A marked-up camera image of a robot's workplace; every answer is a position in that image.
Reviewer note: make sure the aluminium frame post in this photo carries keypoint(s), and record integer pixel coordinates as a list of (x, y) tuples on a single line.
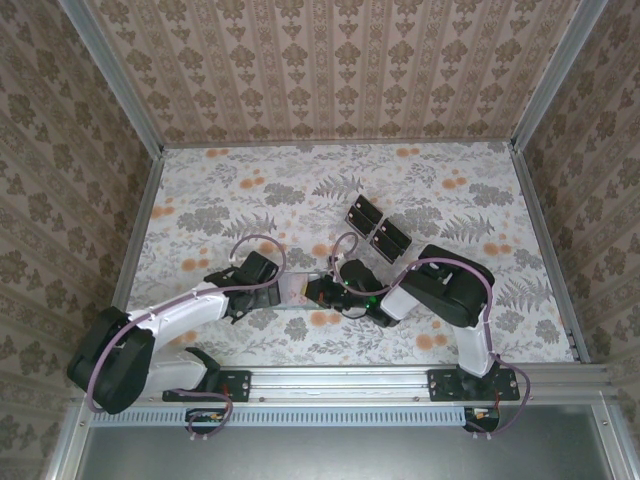
[(117, 80), (553, 75)]

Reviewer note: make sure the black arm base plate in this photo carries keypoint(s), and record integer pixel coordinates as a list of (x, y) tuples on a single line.
[(240, 385), (440, 385)]

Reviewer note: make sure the long aluminium mounting rail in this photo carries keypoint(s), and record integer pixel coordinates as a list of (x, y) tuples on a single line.
[(340, 385)]

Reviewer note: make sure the small black connector board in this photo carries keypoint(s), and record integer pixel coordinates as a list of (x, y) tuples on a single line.
[(482, 415), (205, 416)]

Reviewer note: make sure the aluminium table edge rail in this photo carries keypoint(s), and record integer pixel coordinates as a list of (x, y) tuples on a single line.
[(542, 225), (144, 210)]

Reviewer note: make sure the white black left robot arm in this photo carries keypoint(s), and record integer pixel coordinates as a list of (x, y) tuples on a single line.
[(195, 308)]

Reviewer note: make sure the grey metal sheet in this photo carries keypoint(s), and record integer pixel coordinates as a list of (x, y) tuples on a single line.
[(325, 455)]

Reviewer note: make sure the clear acrylic card stand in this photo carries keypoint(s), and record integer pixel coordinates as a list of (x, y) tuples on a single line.
[(378, 224)]

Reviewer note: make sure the aluminium frame bar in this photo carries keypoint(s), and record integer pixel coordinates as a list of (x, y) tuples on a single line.
[(65, 450), (615, 435)]

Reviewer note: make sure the pink credit card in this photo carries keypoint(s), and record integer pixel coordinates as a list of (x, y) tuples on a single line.
[(291, 295)]

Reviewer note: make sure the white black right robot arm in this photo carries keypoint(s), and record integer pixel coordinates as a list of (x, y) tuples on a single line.
[(397, 303)]

